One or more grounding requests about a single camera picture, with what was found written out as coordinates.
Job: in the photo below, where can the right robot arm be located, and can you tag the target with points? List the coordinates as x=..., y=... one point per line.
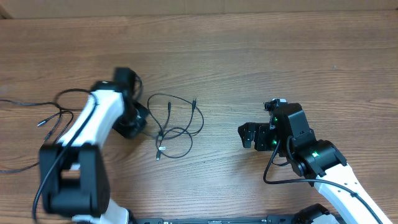
x=315, y=161

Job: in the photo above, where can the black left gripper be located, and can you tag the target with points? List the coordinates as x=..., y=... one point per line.
x=131, y=125

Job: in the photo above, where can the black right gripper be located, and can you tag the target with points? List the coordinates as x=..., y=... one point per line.
x=259, y=137

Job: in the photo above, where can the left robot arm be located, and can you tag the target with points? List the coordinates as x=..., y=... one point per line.
x=73, y=179

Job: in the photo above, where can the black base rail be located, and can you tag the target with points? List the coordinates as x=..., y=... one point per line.
x=217, y=221

